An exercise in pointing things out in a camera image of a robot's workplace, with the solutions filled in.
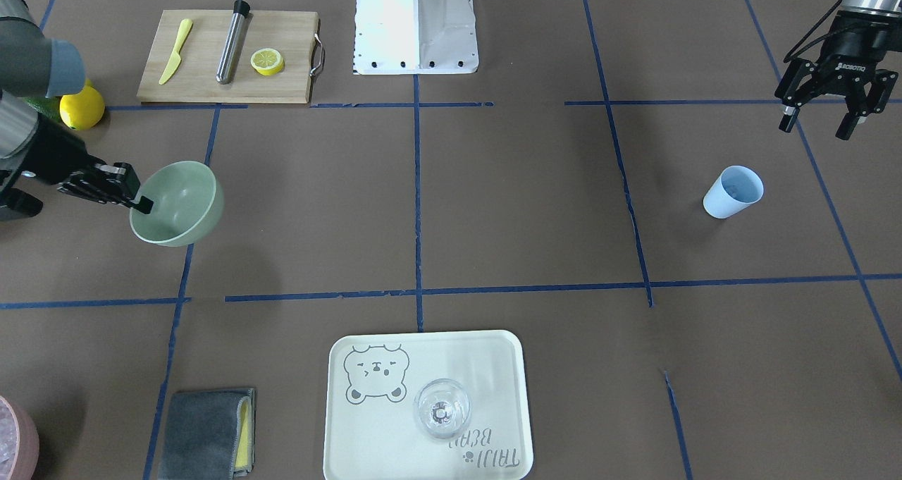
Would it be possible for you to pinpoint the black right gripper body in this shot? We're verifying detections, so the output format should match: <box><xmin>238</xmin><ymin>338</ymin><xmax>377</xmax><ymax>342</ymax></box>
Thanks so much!
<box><xmin>1</xmin><ymin>117</ymin><xmax>106</xmax><ymax>222</ymax></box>

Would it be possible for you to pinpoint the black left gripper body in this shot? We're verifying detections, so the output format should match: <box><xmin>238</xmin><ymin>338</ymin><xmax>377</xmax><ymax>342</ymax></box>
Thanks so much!
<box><xmin>810</xmin><ymin>8</ymin><xmax>896</xmax><ymax>100</ymax></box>

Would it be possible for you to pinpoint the green bowl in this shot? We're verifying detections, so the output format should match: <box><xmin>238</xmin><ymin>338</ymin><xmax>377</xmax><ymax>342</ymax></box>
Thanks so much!
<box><xmin>129</xmin><ymin>160</ymin><xmax>225</xmax><ymax>247</ymax></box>

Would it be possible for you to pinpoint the light blue cup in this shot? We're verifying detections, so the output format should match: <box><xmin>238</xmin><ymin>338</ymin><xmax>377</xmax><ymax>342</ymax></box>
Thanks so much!
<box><xmin>703</xmin><ymin>165</ymin><xmax>765</xmax><ymax>219</ymax></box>

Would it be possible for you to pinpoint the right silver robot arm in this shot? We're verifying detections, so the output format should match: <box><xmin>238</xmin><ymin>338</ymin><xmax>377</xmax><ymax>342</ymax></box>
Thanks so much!
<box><xmin>1</xmin><ymin>0</ymin><xmax>154</xmax><ymax>222</ymax></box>

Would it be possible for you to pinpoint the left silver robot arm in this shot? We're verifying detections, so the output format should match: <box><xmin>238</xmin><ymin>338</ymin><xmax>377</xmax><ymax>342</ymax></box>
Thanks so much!
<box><xmin>775</xmin><ymin>0</ymin><xmax>901</xmax><ymax>140</ymax></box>

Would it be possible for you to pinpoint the pink bowl of ice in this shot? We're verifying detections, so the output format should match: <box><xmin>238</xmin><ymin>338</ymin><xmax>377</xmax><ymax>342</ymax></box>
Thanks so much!
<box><xmin>1</xmin><ymin>396</ymin><xmax>39</xmax><ymax>479</ymax></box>

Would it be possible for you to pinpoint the green lime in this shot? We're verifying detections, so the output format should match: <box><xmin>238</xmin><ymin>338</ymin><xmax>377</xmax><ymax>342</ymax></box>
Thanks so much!
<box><xmin>23</xmin><ymin>97</ymin><xmax>63</xmax><ymax>123</ymax></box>

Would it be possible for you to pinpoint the wooden cutting board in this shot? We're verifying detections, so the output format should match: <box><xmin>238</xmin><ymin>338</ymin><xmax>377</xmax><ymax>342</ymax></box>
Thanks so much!
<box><xmin>136</xmin><ymin>10</ymin><xmax>326</xmax><ymax>105</ymax></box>

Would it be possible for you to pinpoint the yellow plastic knife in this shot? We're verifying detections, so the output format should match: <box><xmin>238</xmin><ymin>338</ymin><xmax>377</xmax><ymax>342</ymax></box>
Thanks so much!
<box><xmin>158</xmin><ymin>18</ymin><xmax>193</xmax><ymax>85</ymax></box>

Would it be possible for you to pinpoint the lemon half slice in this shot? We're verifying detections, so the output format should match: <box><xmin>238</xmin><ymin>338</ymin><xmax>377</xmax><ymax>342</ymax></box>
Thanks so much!
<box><xmin>250</xmin><ymin>49</ymin><xmax>285</xmax><ymax>76</ymax></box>

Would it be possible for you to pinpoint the steel muddler black tip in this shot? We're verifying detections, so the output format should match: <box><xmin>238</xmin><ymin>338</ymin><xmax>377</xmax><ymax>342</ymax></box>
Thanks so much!
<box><xmin>216</xmin><ymin>0</ymin><xmax>250</xmax><ymax>85</ymax></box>

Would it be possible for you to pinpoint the cream bear tray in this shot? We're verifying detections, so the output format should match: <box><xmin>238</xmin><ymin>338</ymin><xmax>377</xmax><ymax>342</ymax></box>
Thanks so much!
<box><xmin>323</xmin><ymin>330</ymin><xmax>534</xmax><ymax>479</ymax></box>

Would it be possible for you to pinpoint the clear wine glass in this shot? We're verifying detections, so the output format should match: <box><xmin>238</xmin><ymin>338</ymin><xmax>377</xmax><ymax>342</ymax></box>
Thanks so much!
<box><xmin>414</xmin><ymin>379</ymin><xmax>471</xmax><ymax>441</ymax></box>

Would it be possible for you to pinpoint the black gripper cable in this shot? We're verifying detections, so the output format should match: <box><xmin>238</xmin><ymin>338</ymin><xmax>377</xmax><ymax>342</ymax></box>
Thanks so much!
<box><xmin>784</xmin><ymin>0</ymin><xmax>846</xmax><ymax>65</ymax></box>

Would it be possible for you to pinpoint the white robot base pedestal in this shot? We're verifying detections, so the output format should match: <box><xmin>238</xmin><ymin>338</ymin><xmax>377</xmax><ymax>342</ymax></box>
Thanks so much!
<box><xmin>352</xmin><ymin>0</ymin><xmax>480</xmax><ymax>75</ymax></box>

